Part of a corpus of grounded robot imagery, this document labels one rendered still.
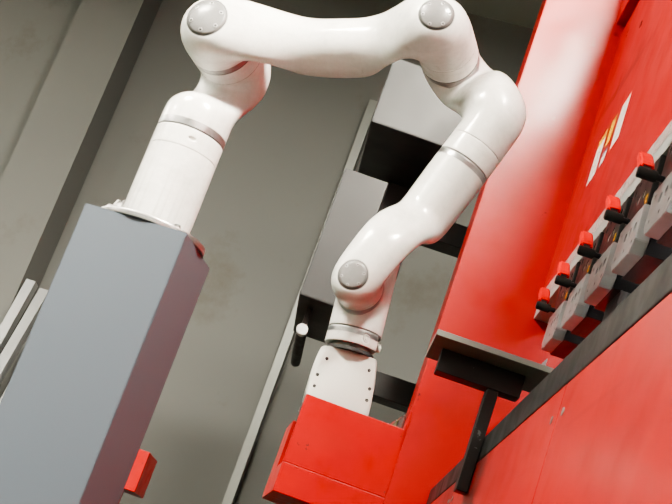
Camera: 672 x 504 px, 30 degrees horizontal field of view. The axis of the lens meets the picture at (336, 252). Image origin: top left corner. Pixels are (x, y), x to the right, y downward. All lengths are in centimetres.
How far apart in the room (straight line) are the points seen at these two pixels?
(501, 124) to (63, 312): 75
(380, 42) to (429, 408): 114
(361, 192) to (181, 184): 119
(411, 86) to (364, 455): 166
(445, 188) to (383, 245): 16
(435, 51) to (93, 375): 74
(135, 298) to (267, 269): 380
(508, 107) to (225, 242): 393
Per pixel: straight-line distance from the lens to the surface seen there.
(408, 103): 333
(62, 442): 195
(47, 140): 605
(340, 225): 317
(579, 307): 233
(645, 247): 196
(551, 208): 312
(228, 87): 221
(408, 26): 203
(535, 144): 317
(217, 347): 569
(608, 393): 112
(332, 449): 186
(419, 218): 192
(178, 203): 206
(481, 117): 199
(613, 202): 210
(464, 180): 196
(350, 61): 210
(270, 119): 604
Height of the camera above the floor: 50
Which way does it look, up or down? 16 degrees up
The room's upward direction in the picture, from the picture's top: 20 degrees clockwise
